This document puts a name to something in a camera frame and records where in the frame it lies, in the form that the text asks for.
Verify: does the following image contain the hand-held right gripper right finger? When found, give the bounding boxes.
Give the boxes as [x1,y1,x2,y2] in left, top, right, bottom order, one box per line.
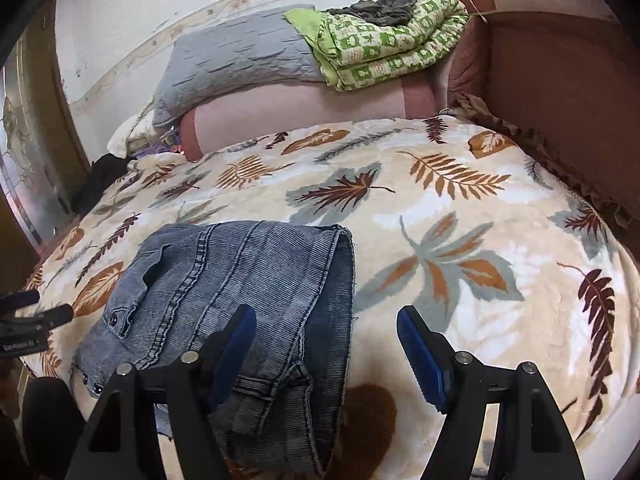
[396,305,587,480]

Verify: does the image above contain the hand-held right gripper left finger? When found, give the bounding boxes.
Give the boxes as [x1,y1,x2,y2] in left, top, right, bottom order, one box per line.
[65,304,258,480]

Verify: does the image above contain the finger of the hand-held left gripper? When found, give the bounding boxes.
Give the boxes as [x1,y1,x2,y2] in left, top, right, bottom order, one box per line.
[14,303,74,331]
[0,289,41,313]

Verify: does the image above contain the blue denim pants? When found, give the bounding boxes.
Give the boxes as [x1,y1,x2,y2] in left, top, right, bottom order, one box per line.
[72,221,357,479]

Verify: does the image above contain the patterned glass door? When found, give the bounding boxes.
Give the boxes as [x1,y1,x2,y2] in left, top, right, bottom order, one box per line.
[0,39,67,263]

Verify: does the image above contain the black cloth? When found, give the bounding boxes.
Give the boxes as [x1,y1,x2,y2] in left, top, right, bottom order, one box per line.
[75,153,137,217]

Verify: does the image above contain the leaf print blanket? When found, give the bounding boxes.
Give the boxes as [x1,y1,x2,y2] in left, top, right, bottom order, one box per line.
[22,115,637,480]

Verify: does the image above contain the white cloth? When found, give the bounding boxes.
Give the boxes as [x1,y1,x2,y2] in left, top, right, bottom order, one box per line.
[107,111,157,159]

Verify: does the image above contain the purple printed cloth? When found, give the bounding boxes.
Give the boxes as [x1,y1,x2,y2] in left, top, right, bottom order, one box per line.
[132,129,184,159]

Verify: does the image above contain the pink bolster pillow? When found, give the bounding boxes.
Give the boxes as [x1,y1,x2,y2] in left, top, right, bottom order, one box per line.
[178,77,442,163]

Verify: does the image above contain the grey quilted pillow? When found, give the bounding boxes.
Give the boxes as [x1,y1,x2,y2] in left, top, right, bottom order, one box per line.
[150,4,327,129]

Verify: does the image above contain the brown upholstered headboard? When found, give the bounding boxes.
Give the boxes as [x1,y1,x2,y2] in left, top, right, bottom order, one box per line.
[439,0,640,261]

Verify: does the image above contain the green patterned quilt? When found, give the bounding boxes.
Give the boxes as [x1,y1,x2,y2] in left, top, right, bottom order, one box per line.
[283,0,471,92]

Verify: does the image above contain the dark grey garment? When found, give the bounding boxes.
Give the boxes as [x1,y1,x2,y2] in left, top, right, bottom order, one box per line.
[327,0,419,27]

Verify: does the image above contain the wooden door frame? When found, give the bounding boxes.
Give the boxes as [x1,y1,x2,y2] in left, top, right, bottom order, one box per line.
[29,4,94,213]

